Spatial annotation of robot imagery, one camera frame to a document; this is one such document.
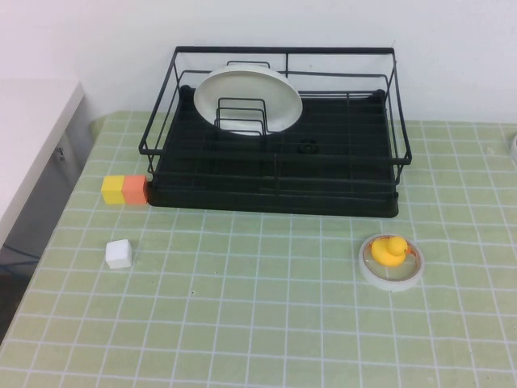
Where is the black plastic drip tray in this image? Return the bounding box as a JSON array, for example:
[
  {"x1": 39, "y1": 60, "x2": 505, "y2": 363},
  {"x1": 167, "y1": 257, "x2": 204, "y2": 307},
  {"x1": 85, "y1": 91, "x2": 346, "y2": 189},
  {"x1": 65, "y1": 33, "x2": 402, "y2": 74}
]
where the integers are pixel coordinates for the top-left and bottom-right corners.
[{"x1": 145, "y1": 84, "x2": 401, "y2": 220}]

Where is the blue cable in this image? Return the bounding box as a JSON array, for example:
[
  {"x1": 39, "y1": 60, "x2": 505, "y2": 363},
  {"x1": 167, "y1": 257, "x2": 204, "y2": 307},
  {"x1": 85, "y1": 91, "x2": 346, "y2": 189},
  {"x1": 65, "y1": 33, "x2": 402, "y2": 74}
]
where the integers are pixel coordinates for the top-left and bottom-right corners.
[{"x1": 0, "y1": 242, "x2": 41, "y2": 273}]

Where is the orange cube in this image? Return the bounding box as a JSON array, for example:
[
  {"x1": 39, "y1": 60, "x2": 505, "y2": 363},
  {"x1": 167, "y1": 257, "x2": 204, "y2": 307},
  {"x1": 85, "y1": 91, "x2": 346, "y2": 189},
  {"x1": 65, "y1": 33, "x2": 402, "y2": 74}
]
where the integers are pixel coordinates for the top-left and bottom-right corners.
[{"x1": 121, "y1": 174, "x2": 149, "y2": 206}]

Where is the white tape roll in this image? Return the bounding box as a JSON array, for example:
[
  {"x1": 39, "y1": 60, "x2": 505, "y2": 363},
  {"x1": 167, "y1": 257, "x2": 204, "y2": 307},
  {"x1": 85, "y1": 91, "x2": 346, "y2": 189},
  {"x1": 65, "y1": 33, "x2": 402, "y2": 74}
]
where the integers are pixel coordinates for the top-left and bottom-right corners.
[{"x1": 358, "y1": 233, "x2": 426, "y2": 292}]

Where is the yellow cube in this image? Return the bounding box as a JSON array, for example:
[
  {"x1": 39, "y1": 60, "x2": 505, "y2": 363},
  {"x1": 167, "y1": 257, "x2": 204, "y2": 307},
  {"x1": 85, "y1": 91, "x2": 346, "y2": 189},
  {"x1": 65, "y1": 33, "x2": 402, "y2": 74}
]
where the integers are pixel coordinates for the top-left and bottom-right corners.
[{"x1": 101, "y1": 175, "x2": 128, "y2": 205}]

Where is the white cube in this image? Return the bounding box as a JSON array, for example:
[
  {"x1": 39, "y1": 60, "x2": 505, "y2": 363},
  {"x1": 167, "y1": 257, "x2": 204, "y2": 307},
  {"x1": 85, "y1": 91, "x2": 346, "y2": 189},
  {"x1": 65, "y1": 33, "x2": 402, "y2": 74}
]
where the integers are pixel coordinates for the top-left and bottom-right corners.
[{"x1": 105, "y1": 238, "x2": 134, "y2": 270}]

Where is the black wire dish rack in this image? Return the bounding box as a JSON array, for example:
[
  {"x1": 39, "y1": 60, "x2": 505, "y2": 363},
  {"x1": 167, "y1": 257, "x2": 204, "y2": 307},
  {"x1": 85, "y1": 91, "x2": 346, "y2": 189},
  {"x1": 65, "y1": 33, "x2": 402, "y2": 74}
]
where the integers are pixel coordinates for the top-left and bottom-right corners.
[{"x1": 137, "y1": 45, "x2": 414, "y2": 202}]

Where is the white side table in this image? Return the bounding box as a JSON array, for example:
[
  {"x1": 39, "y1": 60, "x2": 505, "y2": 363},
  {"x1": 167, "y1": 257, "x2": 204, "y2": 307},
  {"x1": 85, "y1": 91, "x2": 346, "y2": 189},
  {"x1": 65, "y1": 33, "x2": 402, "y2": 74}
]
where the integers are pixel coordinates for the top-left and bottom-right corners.
[{"x1": 0, "y1": 78, "x2": 97, "y2": 264}]

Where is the white round plate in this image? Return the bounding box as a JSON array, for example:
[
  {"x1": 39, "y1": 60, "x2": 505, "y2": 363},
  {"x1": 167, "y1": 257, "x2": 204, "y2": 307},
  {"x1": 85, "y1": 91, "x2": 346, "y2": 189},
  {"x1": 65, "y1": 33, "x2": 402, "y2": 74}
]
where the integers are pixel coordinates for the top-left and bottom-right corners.
[{"x1": 192, "y1": 65, "x2": 305, "y2": 137}]

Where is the yellow rubber duck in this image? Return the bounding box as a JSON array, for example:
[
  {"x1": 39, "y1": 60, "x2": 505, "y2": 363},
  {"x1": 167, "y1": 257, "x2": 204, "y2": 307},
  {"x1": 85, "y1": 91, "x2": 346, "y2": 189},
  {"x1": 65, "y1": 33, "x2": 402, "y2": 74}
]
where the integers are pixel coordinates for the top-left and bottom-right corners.
[{"x1": 370, "y1": 236, "x2": 410, "y2": 268}]

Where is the green checkered tablecloth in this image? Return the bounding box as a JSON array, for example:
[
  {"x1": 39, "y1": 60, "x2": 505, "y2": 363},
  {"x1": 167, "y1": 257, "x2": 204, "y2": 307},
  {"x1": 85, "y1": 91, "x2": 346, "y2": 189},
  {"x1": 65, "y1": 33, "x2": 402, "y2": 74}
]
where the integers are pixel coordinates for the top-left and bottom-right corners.
[{"x1": 0, "y1": 108, "x2": 517, "y2": 388}]

